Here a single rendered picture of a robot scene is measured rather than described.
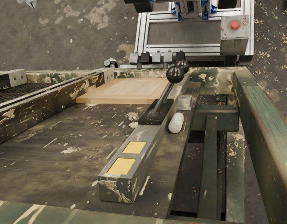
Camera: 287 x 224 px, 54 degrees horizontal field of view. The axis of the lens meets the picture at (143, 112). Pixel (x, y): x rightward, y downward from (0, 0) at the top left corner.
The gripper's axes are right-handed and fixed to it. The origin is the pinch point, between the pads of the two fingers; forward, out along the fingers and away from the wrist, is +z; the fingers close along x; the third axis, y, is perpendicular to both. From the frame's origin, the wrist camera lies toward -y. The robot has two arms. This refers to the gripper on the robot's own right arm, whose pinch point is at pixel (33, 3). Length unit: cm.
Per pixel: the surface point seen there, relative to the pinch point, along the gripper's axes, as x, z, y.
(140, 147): 53, -3, 62
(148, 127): 53, 3, 54
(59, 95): 18.8, 14.3, 33.4
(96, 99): 26.8, 22.5, 26.6
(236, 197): 77, 75, 31
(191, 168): 53, 138, -19
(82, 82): 18.8, 22.1, 18.7
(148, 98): 45, 22, 26
